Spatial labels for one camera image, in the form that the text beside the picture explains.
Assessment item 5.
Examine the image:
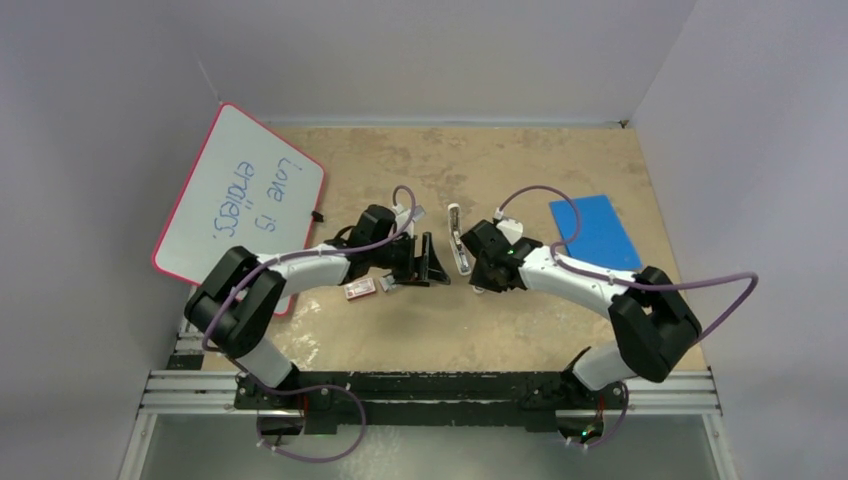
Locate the white stapler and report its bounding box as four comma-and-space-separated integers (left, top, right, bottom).
447, 203, 472, 276

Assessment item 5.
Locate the pink framed whiteboard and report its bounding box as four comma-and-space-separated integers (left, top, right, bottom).
152, 103, 325, 285

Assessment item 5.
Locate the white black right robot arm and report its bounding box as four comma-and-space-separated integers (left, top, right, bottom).
459, 220, 702, 407

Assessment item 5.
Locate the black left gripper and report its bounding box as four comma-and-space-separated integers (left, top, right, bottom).
369, 232, 448, 286

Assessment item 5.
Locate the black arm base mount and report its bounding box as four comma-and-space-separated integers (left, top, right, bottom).
234, 371, 625, 436

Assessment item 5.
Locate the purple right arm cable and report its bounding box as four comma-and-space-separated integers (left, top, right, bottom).
495, 185, 760, 450

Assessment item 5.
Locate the red white staple box sleeve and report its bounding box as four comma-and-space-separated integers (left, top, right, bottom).
343, 278, 377, 301

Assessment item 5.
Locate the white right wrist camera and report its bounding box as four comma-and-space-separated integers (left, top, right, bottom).
493, 209, 524, 245

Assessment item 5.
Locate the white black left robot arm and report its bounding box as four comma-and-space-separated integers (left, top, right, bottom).
184, 204, 451, 409

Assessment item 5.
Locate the blue paper folder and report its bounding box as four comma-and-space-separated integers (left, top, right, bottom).
565, 195, 643, 271

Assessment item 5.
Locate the aluminium rail frame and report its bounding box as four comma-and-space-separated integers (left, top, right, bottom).
120, 325, 737, 479

